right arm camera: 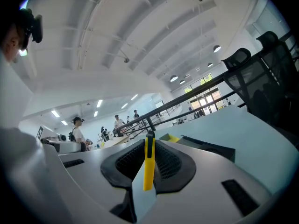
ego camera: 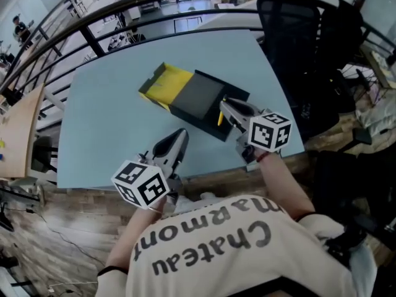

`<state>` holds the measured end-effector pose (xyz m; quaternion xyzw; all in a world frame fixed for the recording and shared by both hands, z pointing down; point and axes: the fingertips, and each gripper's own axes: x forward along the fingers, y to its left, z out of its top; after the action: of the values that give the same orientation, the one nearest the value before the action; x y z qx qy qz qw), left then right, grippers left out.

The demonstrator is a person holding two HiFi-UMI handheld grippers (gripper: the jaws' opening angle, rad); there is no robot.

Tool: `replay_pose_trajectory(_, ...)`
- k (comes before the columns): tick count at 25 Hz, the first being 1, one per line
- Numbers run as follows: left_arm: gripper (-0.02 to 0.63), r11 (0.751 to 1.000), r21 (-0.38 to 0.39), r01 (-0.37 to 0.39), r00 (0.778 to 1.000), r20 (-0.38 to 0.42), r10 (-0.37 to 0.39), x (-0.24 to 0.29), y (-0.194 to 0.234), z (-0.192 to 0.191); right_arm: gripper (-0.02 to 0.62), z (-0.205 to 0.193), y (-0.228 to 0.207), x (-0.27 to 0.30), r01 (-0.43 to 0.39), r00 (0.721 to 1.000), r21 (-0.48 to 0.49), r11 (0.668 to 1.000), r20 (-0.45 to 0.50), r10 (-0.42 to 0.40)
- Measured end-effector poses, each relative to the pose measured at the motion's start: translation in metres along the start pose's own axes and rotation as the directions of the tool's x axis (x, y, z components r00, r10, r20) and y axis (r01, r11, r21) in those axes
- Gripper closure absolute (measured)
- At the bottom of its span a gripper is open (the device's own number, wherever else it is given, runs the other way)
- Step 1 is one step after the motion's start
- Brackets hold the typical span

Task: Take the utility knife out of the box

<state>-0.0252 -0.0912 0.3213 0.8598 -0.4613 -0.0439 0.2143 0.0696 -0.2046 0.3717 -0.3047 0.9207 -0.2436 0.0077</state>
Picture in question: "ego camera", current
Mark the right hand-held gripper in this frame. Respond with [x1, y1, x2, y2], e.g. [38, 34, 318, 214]
[219, 98, 293, 172]

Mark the black box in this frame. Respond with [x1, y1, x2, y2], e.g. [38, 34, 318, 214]
[137, 61, 251, 143]

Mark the person's white shoe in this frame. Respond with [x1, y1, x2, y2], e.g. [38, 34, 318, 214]
[174, 191, 224, 213]

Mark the person's right forearm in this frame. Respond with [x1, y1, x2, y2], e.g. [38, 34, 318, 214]
[257, 151, 317, 223]

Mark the white plastic bag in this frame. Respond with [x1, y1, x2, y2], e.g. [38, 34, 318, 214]
[355, 93, 396, 136]

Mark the black padded seat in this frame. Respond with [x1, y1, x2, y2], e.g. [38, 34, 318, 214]
[311, 149, 396, 229]

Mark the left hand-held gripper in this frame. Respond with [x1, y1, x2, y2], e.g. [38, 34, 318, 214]
[110, 128, 190, 210]

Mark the black flat panel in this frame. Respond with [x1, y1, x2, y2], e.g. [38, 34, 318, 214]
[0, 185, 41, 203]

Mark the small black chair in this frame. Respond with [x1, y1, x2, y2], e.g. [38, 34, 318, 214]
[30, 134, 60, 175]

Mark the person's left forearm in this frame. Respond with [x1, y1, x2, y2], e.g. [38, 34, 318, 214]
[104, 205, 165, 272]

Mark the person's white printed shirt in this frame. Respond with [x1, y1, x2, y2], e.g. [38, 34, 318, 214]
[95, 194, 379, 297]

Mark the black mesh office chair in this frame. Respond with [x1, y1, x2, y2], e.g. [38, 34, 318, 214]
[317, 0, 376, 145]
[256, 0, 342, 130]

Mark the wooden side table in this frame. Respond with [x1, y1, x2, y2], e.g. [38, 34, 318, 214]
[0, 83, 46, 179]

